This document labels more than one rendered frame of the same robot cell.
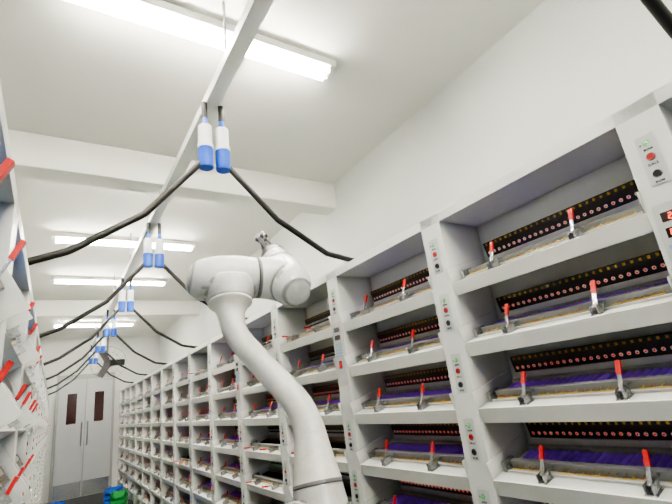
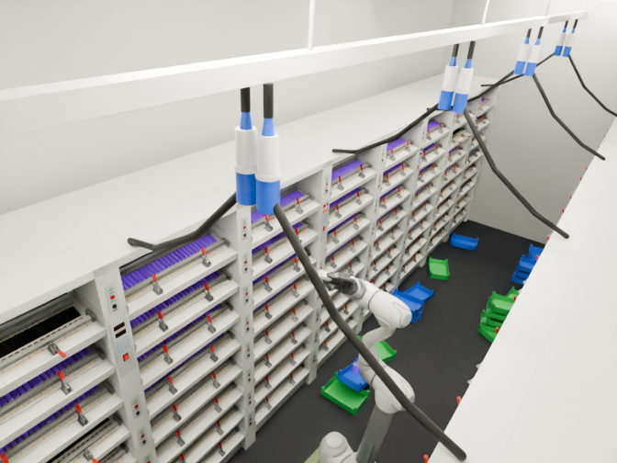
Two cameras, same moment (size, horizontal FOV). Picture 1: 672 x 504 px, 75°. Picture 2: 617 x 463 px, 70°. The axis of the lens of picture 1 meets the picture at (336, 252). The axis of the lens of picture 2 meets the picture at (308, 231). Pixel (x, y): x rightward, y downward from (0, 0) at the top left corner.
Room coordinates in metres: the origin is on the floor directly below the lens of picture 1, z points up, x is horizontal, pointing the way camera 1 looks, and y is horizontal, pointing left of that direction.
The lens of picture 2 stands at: (1.87, 1.50, 2.73)
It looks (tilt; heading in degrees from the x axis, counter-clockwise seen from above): 30 degrees down; 249
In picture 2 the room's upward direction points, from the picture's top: 3 degrees clockwise
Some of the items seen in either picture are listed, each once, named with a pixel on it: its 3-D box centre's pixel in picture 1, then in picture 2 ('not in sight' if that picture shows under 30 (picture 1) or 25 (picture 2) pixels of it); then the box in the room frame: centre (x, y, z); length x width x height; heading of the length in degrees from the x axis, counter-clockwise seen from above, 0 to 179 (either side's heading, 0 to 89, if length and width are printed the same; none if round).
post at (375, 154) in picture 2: not in sight; (359, 242); (0.37, -1.21, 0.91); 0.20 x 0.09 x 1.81; 124
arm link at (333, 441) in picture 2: not in sight; (334, 451); (1.10, 0.11, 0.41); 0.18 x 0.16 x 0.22; 109
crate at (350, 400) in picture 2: not in sight; (345, 392); (0.71, -0.52, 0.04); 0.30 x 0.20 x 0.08; 124
